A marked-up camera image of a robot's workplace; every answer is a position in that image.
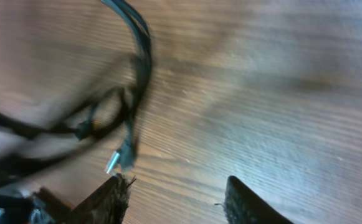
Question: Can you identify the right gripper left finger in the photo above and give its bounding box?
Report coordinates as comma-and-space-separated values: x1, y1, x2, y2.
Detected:
64, 174, 136, 224

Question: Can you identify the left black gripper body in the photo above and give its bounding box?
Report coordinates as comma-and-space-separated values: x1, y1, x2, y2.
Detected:
0, 152, 72, 224

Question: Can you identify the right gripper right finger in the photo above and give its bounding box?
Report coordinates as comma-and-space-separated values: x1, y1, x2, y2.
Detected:
216, 175, 292, 224

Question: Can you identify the black cable bundle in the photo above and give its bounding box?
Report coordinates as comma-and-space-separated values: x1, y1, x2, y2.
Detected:
0, 0, 153, 175

